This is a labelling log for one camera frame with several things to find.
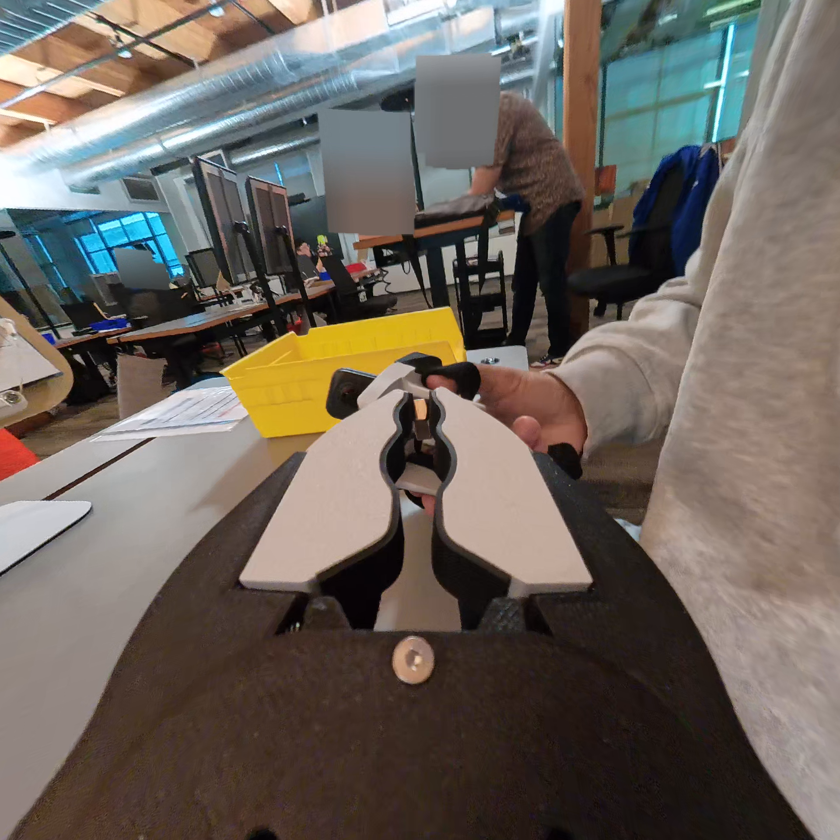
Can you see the black desk chair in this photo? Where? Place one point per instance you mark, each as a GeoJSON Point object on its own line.
{"type": "Point", "coordinates": [348, 289]}

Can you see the blue storage bin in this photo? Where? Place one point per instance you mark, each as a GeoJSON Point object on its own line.
{"type": "Point", "coordinates": [110, 325]}

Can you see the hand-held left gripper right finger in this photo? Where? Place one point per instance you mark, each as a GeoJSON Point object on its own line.
{"type": "Point", "coordinates": [512, 512]}

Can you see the person's right hand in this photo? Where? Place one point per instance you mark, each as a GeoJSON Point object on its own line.
{"type": "Point", "coordinates": [531, 407]}

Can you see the laminated instruction sheet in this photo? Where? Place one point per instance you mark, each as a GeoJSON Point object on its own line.
{"type": "Point", "coordinates": [177, 413]}

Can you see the wooden post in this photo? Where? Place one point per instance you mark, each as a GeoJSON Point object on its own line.
{"type": "Point", "coordinates": [583, 131]}

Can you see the silver hex nut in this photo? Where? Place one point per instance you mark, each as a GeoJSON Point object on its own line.
{"type": "Point", "coordinates": [421, 420]}

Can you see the grey desk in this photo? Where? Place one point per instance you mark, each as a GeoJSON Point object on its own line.
{"type": "Point", "coordinates": [131, 525]}

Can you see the long brown-edged desk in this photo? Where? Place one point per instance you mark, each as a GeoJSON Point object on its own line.
{"type": "Point", "coordinates": [197, 321]}

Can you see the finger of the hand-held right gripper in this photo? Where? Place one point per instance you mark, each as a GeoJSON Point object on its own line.
{"type": "Point", "coordinates": [394, 382]}
{"type": "Point", "coordinates": [420, 479]}

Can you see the red bin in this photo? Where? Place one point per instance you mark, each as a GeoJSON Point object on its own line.
{"type": "Point", "coordinates": [16, 456]}

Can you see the tan document holder board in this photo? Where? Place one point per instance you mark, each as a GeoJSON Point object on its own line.
{"type": "Point", "coordinates": [59, 394]}

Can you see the small dark monitor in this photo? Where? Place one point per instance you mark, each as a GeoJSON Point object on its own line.
{"type": "Point", "coordinates": [202, 268]}

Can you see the blue jacket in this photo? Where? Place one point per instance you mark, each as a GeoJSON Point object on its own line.
{"type": "Point", "coordinates": [695, 184]}

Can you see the person's right forearm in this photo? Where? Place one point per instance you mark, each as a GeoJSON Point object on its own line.
{"type": "Point", "coordinates": [630, 354]}

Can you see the silver ventilation duct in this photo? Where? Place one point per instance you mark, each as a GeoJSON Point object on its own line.
{"type": "Point", "coordinates": [262, 79]}

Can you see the black office chair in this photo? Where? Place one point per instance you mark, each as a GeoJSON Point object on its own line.
{"type": "Point", "coordinates": [610, 282]}

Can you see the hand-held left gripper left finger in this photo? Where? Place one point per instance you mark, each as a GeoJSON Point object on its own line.
{"type": "Point", "coordinates": [328, 512]}

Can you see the standing desk with bag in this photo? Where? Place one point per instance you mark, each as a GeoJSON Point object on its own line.
{"type": "Point", "coordinates": [446, 226]}

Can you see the grey cardboard sheet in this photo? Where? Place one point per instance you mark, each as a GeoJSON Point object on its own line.
{"type": "Point", "coordinates": [141, 387]}

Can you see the person's grey sweatshirt torso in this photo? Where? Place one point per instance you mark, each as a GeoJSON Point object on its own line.
{"type": "Point", "coordinates": [754, 459]}

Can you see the divided yellow plastic bin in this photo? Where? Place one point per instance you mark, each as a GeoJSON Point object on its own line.
{"type": "Point", "coordinates": [282, 394]}

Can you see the black cart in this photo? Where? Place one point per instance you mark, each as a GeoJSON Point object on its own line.
{"type": "Point", "coordinates": [479, 302]}

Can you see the tall dark monitor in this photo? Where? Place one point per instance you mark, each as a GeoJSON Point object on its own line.
{"type": "Point", "coordinates": [269, 223]}
{"type": "Point", "coordinates": [220, 210]}

